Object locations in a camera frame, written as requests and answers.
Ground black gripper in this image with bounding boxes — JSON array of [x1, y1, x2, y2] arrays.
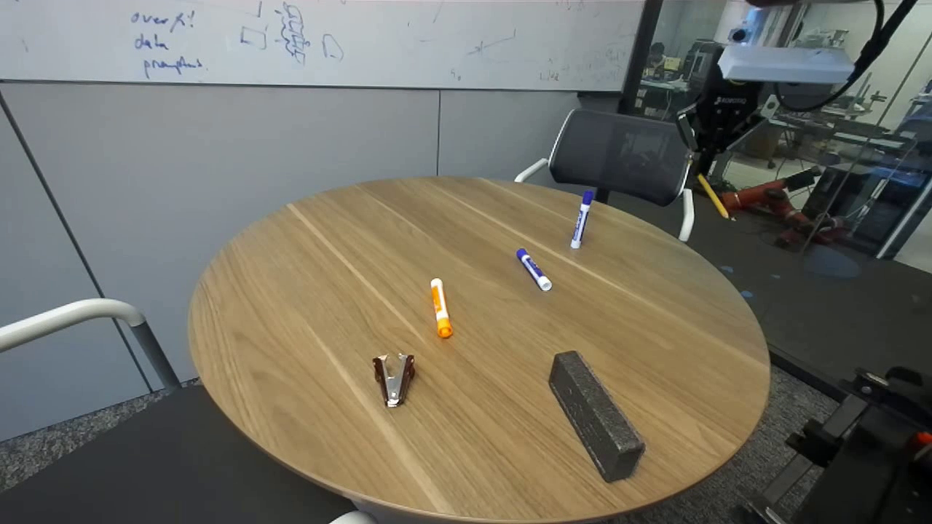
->
[[677, 78, 771, 185]]

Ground whiteboard with blue writing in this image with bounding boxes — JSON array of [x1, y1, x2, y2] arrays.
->
[[0, 0, 650, 96]]

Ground white armed black seat chair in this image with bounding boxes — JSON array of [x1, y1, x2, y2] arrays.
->
[[0, 297, 374, 524]]

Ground metal staple remover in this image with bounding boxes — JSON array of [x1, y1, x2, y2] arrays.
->
[[369, 353, 418, 412]]

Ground black mesh office chair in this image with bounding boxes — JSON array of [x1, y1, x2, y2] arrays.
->
[[511, 106, 698, 244]]

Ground orange highlighter marker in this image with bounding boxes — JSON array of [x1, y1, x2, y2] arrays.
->
[[428, 276, 456, 343]]

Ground yellow pencil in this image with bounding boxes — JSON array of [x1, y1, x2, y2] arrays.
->
[[693, 171, 734, 225]]

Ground black clamp with orange handle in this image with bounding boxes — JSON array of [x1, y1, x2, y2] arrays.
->
[[739, 365, 932, 524]]

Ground black whiteboard eraser block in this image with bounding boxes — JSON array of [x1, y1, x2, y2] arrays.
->
[[546, 350, 645, 486]]

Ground red blurry tool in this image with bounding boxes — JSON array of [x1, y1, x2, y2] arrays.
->
[[720, 176, 851, 249]]

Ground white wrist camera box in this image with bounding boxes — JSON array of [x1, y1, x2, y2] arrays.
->
[[715, 42, 858, 87]]

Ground blue white marker standing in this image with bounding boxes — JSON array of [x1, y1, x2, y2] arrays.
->
[[567, 187, 599, 253]]

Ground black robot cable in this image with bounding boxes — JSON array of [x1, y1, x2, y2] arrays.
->
[[775, 0, 919, 115]]

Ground blue white marker lying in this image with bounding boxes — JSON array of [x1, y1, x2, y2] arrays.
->
[[511, 249, 555, 294]]

